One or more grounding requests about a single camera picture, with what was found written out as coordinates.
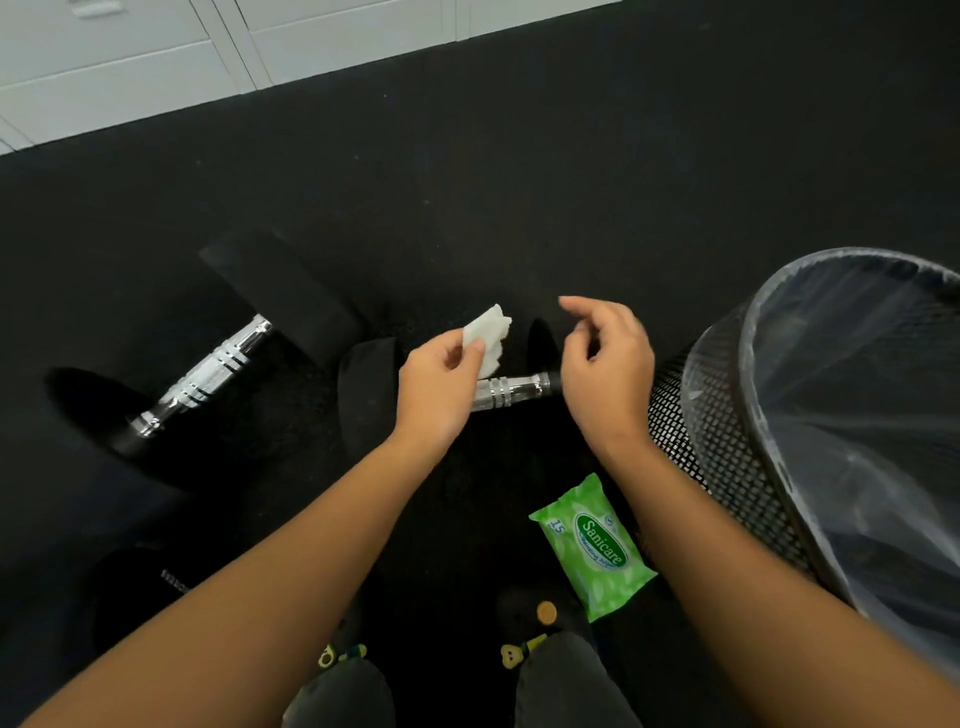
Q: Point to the person's left hand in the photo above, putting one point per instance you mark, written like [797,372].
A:
[431,397]

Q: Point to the person's leg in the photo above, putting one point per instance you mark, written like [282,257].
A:
[570,686]
[341,697]

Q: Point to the clear plastic bin liner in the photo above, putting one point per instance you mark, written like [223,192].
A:
[862,420]

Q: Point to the black shoe with white print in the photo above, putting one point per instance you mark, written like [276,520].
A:
[142,592]

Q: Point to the person's right hand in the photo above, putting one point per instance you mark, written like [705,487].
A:
[611,382]

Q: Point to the person's left forearm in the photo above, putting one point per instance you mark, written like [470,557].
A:
[247,600]

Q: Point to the white wet wipe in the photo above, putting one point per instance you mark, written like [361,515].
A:
[491,330]

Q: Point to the person's right thumb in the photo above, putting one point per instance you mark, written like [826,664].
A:
[574,356]

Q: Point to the person's left thumb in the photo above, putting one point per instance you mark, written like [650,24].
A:
[475,358]

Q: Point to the person's left black clog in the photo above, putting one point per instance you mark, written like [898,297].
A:
[349,634]

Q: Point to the person's black clog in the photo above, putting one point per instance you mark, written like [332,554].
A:
[349,634]
[536,611]

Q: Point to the black mesh waste bin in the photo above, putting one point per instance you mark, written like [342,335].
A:
[712,450]

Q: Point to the person's right leg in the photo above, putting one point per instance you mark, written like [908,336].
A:
[570,686]

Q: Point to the green wet wipes packet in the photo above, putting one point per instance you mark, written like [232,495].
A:
[596,544]

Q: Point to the person's left leg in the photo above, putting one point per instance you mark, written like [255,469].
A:
[341,697]

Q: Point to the person's right black clog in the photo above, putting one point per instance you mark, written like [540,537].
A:
[536,611]

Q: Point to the white drawer cabinet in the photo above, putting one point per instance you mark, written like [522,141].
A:
[525,11]
[337,34]
[105,67]

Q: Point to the person's right forearm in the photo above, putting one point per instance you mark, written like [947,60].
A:
[757,592]

